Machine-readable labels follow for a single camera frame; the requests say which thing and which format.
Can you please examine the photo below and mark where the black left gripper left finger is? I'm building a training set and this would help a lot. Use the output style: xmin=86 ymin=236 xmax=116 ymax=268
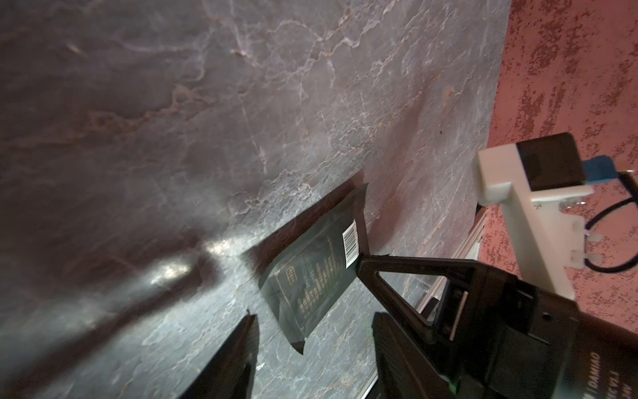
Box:
xmin=180 ymin=314 xmax=259 ymax=399

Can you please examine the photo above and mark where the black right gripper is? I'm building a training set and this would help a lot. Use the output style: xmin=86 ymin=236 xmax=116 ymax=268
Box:
xmin=357 ymin=255 xmax=637 ymax=398

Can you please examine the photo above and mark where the black tea bag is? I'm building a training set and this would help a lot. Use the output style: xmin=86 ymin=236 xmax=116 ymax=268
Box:
xmin=259 ymin=184 xmax=369 ymax=354

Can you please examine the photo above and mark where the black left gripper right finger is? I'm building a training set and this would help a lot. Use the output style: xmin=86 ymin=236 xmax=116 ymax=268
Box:
xmin=372 ymin=313 xmax=449 ymax=398

